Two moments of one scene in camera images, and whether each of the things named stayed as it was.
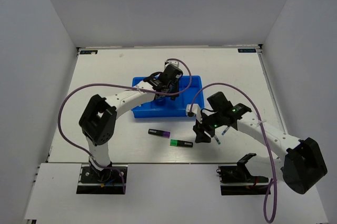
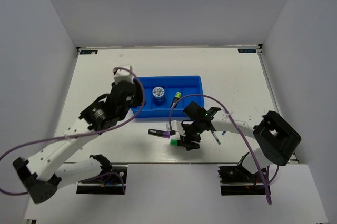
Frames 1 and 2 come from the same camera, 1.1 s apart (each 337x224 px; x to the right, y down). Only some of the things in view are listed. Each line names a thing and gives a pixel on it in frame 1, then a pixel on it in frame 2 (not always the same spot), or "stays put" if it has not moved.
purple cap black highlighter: [159, 133] stays put
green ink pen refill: [217, 140] stays put
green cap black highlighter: [175, 142] stays put
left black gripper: [176, 89] to [139, 98]
